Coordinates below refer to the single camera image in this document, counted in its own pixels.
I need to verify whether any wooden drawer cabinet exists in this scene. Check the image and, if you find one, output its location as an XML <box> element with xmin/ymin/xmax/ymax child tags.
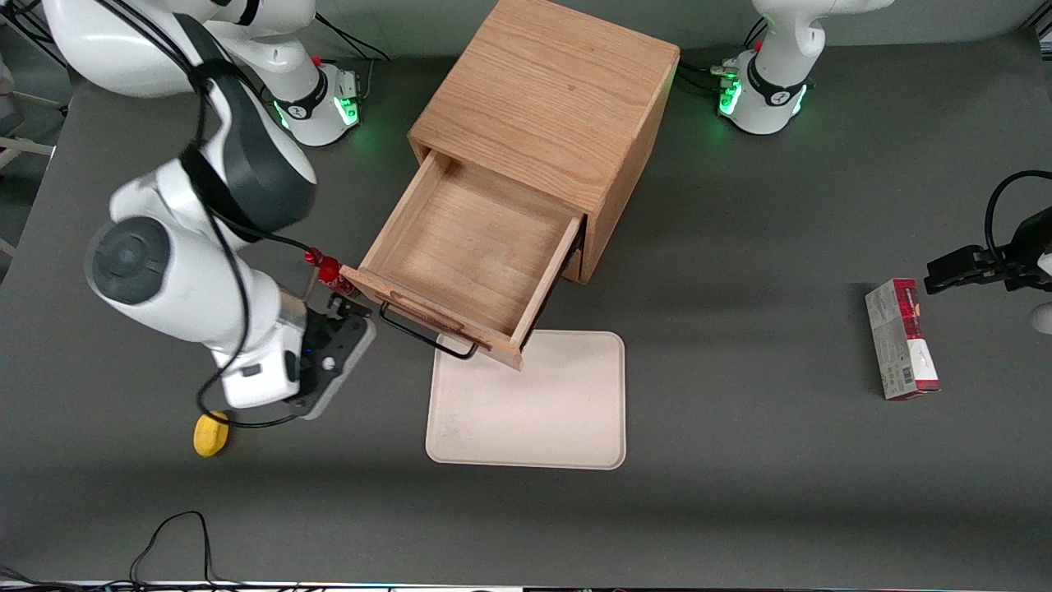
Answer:
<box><xmin>408</xmin><ymin>0</ymin><xmax>681</xmax><ymax>286</ymax></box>

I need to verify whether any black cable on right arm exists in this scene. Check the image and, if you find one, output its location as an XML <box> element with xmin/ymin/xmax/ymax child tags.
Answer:
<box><xmin>107</xmin><ymin>0</ymin><xmax>331</xmax><ymax>429</ymax></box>

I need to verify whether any wooden drawer with long handle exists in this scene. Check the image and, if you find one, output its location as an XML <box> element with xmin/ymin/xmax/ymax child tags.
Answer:
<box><xmin>339</xmin><ymin>150</ymin><xmax>586</xmax><ymax>372</ymax></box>

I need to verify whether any black cable at right arm base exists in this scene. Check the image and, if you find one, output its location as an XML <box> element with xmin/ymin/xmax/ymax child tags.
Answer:
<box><xmin>312</xmin><ymin>12</ymin><xmax>392</xmax><ymax>104</ymax></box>

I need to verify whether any black cable at left arm base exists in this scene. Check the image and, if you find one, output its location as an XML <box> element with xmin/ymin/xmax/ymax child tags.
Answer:
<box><xmin>676</xmin><ymin>18</ymin><xmax>770</xmax><ymax>96</ymax></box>

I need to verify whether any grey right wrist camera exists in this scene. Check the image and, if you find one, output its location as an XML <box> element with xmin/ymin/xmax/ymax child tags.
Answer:
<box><xmin>286</xmin><ymin>317</ymin><xmax>378</xmax><ymax>421</ymax></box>

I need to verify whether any beige rectangular tray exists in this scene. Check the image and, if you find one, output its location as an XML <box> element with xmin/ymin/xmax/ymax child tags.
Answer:
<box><xmin>425</xmin><ymin>329</ymin><xmax>627</xmax><ymax>471</ymax></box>

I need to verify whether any black looped cable at table edge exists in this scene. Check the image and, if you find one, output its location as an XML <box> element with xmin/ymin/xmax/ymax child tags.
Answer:
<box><xmin>0</xmin><ymin>511</ymin><xmax>247</xmax><ymax>592</ymax></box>

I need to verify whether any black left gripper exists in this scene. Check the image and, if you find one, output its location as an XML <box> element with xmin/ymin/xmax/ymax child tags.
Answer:
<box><xmin>924</xmin><ymin>209</ymin><xmax>1052</xmax><ymax>296</ymax></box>

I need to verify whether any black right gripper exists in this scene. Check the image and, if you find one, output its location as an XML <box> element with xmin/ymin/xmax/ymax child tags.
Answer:
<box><xmin>296</xmin><ymin>293</ymin><xmax>373</xmax><ymax>402</ymax></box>

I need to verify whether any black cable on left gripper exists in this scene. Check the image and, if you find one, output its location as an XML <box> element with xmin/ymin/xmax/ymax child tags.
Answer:
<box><xmin>984</xmin><ymin>170</ymin><xmax>1052</xmax><ymax>266</ymax></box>

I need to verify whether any black wire drawer handle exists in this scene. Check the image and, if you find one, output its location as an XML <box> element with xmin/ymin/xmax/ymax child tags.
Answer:
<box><xmin>378</xmin><ymin>302</ymin><xmax>480</xmax><ymax>362</ymax></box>

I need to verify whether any white red carton box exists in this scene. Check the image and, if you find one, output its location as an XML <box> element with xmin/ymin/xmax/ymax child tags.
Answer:
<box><xmin>865</xmin><ymin>278</ymin><xmax>942</xmax><ymax>402</ymax></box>

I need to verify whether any black cable at arm base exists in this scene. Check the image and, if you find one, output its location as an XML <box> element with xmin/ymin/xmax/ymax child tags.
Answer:
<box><xmin>676</xmin><ymin>18</ymin><xmax>770</xmax><ymax>96</ymax></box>
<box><xmin>312</xmin><ymin>12</ymin><xmax>392</xmax><ymax>104</ymax></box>

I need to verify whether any yellow lemon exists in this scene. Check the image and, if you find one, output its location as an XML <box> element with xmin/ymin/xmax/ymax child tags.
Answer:
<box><xmin>193</xmin><ymin>411</ymin><xmax>230</xmax><ymax>458</ymax></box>

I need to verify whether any red soda bottle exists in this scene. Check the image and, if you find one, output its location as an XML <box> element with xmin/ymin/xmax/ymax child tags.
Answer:
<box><xmin>303</xmin><ymin>247</ymin><xmax>357</xmax><ymax>297</ymax></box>

